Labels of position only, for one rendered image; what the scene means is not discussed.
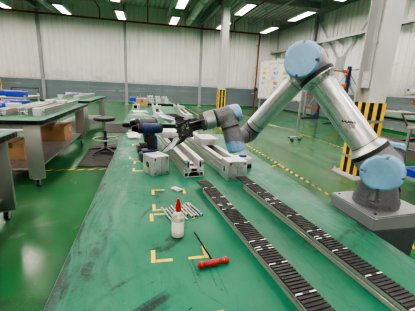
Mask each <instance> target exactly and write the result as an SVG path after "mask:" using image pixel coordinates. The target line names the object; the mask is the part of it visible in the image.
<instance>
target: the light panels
mask: <svg viewBox="0 0 415 311"><path fill-rule="evenodd" d="M187 2H188V0H179V2H178V4H177V7H176V8H178V9H184V8H185V6H186V4H187ZM53 5H54V4H53ZM0 6H1V7H3V8H10V7H7V6H5V5H4V4H2V3H0ZM54 6H55V7H56V8H58V9H59V10H60V11H61V12H62V13H63V14H70V13H68V12H67V11H66V10H65V9H64V8H63V7H62V6H60V5H54ZM254 6H255V5H249V4H248V5H247V6H245V7H244V8H242V10H240V11H239V12H237V13H236V14H235V15H243V14H245V13H246V12H248V11H249V10H250V9H252V8H253V7H254ZM10 9H11V8H10ZM313 13H315V12H307V13H304V14H302V15H299V16H297V17H295V18H293V19H291V20H289V21H297V20H299V19H302V18H304V17H306V16H309V15H311V14H313ZM116 14H117V16H118V18H119V19H122V20H125V17H124V13H123V12H119V11H116ZM178 19H179V18H178V17H172V20H171V22H170V24H173V25H176V23H177V21H178ZM275 29H277V28H274V27H272V28H270V29H268V30H266V31H263V32H261V33H268V32H270V31H272V30H275Z"/></svg>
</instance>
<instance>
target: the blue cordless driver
mask: <svg viewBox="0 0 415 311"><path fill-rule="evenodd" d="M127 130H132V131H134V132H137V133H138V134H141V133H143V134H145V135H144V136H145V140H146V143H147V148H144V149H141V151H140V152H139V153H138V156H139V160H140V161H141V162H143V153H149V152H157V151H159V149H158V148H157V145H158V143H157V136H156V135H155V133H162V132H163V126H162V124H161V123H143V124H142V123H138V124H137V125H134V126H131V128H127Z"/></svg>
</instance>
